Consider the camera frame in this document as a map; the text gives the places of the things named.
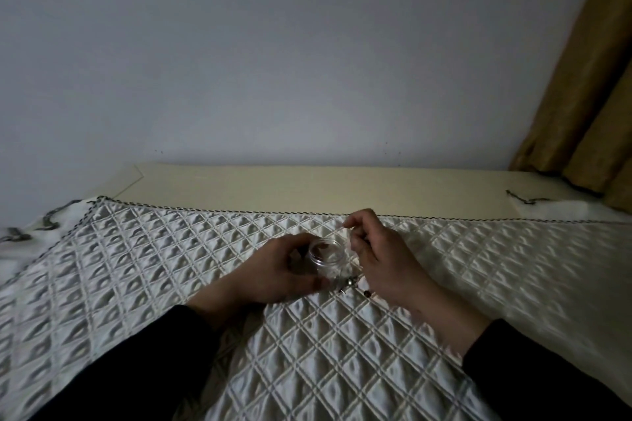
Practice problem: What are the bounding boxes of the person's left hand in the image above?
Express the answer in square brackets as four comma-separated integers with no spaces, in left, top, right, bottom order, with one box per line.
[232,233,330,308]

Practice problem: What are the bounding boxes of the transparent small jar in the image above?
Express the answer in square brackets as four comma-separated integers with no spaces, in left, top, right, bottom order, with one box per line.
[307,237,349,282]

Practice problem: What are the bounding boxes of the white fabric with dark pattern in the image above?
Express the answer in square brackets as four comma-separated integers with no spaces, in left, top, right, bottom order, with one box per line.
[0,197,99,284]

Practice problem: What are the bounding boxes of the mustard yellow curtain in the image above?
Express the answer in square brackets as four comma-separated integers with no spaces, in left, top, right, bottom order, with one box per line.
[508,0,632,214]

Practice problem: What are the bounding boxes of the person's left forearm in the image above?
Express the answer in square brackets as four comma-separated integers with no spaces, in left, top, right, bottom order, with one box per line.
[29,276,263,421]

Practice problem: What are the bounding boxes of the dark cord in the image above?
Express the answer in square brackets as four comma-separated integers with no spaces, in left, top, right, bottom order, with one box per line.
[506,189,554,205]

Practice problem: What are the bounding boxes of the plain white fabric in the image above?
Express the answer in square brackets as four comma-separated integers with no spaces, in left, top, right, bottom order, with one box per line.
[506,188,632,225]

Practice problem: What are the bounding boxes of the person's right hand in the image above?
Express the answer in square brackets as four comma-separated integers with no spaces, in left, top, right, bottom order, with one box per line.
[343,209,440,310]

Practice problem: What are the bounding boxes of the person's right forearm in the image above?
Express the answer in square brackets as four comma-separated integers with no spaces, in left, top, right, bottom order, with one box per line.
[415,280,632,421]

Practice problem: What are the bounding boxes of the white quilted cloth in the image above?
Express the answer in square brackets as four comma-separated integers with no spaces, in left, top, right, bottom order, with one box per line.
[0,196,632,421]

